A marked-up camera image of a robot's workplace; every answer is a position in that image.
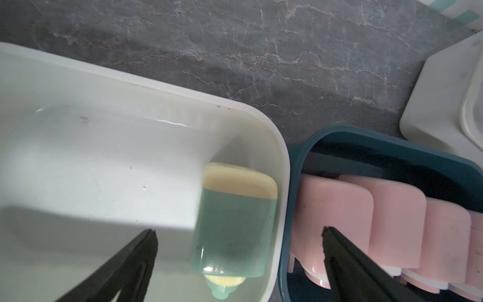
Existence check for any green pencil sharpener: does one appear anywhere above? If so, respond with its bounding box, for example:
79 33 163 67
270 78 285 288
190 162 278 300

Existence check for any dark teal storage box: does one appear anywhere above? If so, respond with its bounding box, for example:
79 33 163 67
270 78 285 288
278 126 482 301

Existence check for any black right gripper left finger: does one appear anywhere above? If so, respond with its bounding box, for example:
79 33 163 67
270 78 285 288
58 229 158 301

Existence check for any white plastic storage box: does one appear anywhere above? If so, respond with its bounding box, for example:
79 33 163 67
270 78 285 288
1 43 290 301

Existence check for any translucent plastic lidded case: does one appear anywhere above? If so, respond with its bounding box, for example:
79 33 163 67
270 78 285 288
399 33 482 166

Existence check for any pink pencil sharpener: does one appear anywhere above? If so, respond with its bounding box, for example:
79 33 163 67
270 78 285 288
338 174 426 277
401 198 472 294
449 211 482 301
289 174 374 289

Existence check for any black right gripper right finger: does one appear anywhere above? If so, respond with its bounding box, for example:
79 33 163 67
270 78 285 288
321 226 423 301

